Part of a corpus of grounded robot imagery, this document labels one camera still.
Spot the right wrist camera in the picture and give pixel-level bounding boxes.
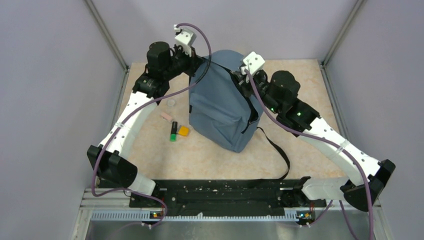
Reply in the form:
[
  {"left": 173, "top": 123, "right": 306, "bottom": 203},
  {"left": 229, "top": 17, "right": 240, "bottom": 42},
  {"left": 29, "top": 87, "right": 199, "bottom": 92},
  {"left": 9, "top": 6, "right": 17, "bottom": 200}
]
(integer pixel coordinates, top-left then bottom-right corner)
[{"left": 240, "top": 51, "right": 265, "bottom": 76}]

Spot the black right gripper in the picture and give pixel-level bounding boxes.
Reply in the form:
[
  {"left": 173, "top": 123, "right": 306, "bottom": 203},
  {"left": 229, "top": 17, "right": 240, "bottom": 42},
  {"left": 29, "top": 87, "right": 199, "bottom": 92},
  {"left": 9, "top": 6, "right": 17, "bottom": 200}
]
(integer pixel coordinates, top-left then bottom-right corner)
[{"left": 235, "top": 70, "right": 282, "bottom": 115}]

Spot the green highlighter pen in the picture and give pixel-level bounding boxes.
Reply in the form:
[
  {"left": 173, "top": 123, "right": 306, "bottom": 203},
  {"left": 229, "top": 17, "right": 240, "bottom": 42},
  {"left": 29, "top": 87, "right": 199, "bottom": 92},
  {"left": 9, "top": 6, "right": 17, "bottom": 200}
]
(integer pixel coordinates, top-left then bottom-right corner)
[{"left": 169, "top": 121, "right": 178, "bottom": 142}]

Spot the orange yellow eraser block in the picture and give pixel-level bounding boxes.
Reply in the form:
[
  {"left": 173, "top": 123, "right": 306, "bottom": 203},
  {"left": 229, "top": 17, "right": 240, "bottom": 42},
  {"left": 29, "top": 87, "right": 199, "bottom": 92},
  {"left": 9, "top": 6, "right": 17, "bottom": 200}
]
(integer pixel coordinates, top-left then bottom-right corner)
[{"left": 177, "top": 125, "right": 190, "bottom": 137}]

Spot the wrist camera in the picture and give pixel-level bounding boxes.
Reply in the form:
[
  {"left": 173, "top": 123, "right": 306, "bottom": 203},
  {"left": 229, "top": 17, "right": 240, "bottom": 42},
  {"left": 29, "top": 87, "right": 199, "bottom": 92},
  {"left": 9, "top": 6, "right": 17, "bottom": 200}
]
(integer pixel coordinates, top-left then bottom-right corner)
[
  {"left": 240, "top": 51, "right": 265, "bottom": 76},
  {"left": 174, "top": 26, "right": 197, "bottom": 57}
]

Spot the blue student backpack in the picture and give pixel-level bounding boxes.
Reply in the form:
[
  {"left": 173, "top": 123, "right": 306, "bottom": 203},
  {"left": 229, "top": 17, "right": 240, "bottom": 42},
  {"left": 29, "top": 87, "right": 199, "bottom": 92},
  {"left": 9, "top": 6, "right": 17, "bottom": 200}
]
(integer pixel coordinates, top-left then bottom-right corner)
[{"left": 188, "top": 49, "right": 291, "bottom": 182}]

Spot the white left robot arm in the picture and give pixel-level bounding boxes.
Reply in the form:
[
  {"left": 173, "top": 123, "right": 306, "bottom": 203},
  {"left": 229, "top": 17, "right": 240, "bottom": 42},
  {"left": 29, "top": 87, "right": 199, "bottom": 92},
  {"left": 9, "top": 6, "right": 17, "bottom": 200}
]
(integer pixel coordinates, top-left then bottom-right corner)
[{"left": 87, "top": 41, "right": 204, "bottom": 207}]

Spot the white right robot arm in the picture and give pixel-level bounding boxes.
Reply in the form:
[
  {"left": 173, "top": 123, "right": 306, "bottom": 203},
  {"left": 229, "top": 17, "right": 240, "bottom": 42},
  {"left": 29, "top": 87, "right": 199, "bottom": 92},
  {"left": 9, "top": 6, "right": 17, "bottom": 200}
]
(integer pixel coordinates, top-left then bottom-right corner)
[{"left": 231, "top": 70, "right": 396, "bottom": 212}]

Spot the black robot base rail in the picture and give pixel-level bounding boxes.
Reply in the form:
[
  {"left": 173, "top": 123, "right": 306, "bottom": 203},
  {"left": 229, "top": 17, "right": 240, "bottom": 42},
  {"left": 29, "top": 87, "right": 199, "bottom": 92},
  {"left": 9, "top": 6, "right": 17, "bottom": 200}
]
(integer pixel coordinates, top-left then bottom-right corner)
[{"left": 129, "top": 177, "right": 328, "bottom": 217}]

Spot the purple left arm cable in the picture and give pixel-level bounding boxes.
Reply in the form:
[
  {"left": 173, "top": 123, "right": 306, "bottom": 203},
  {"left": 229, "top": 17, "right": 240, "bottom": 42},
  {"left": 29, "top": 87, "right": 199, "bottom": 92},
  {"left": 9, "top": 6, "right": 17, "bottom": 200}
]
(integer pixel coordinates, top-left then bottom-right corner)
[{"left": 91, "top": 22, "right": 213, "bottom": 229}]

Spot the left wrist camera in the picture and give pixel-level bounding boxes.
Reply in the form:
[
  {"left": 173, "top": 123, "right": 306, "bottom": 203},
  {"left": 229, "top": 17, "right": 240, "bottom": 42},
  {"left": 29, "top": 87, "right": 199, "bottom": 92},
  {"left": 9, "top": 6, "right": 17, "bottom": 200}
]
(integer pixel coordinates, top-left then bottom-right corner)
[{"left": 174, "top": 26, "right": 197, "bottom": 57}]

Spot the pink eraser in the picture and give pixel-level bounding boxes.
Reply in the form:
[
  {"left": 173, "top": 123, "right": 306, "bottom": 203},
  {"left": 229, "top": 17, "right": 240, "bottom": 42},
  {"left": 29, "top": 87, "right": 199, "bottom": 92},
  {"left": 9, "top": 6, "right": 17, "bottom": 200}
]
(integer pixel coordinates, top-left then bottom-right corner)
[{"left": 160, "top": 112, "right": 174, "bottom": 123}]

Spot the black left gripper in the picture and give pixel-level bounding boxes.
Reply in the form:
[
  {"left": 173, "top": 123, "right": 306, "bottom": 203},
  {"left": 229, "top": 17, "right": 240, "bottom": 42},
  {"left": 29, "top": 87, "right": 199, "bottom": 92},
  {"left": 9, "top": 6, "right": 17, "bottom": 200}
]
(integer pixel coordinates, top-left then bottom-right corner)
[{"left": 162, "top": 43, "right": 203, "bottom": 80}]

